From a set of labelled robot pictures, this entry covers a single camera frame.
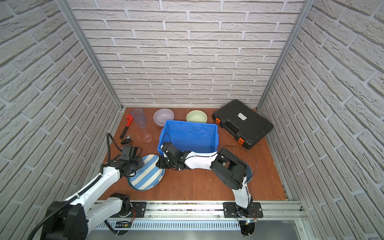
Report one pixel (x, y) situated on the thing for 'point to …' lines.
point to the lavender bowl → (161, 115)
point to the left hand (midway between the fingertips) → (142, 162)
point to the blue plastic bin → (191, 136)
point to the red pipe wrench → (130, 118)
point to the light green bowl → (197, 116)
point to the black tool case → (247, 127)
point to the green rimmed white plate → (133, 187)
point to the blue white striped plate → (148, 177)
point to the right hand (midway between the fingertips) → (155, 165)
